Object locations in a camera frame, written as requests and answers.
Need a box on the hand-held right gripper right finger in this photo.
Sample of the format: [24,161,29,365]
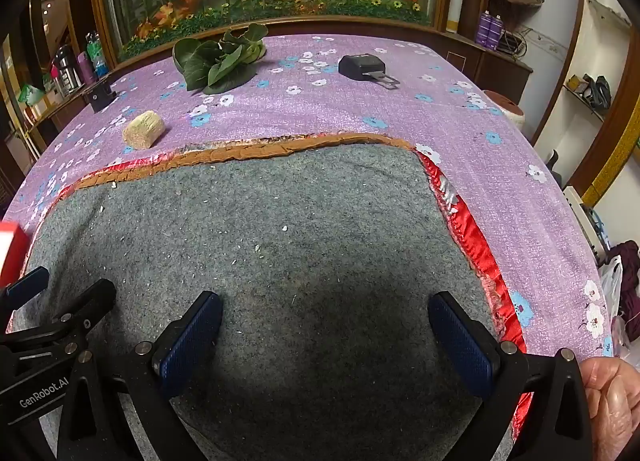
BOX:
[427,291,593,461]

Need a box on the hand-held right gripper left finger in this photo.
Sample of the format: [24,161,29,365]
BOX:
[57,291,223,461]

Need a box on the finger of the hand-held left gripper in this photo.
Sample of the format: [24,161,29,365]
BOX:
[0,266,51,313]
[0,278,117,367]

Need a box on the white tray red rim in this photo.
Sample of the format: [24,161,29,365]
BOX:
[0,221,31,288]

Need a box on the person's right hand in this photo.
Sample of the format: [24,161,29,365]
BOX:
[582,357,640,461]

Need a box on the grey felt mat red trim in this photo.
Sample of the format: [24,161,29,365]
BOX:
[7,133,531,461]

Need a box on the white plastic bag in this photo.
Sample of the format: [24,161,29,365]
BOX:
[597,256,626,323]

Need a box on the beige sugarcane piece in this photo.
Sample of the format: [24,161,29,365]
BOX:
[122,111,167,146]

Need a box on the dark purple cloth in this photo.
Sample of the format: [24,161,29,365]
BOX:
[607,240,640,337]

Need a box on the green bag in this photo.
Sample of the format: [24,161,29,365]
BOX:
[17,83,46,108]

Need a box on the black cylindrical holder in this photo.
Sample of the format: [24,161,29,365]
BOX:
[90,78,117,114]

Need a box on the steel thermos flask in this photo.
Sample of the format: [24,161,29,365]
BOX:
[52,45,83,94]

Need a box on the white round container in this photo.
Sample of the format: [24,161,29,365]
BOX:
[482,90,526,132]

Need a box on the green plastic bottle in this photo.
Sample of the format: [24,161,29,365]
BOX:
[85,31,110,78]

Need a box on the purple floral tablecloth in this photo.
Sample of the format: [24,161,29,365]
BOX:
[0,33,617,364]

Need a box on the green bok choy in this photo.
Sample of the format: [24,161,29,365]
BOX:
[171,23,269,95]

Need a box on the black belt buckle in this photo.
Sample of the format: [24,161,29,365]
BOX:
[338,54,401,90]

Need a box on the wall shelf with dark bag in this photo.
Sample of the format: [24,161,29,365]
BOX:
[562,73,614,122]

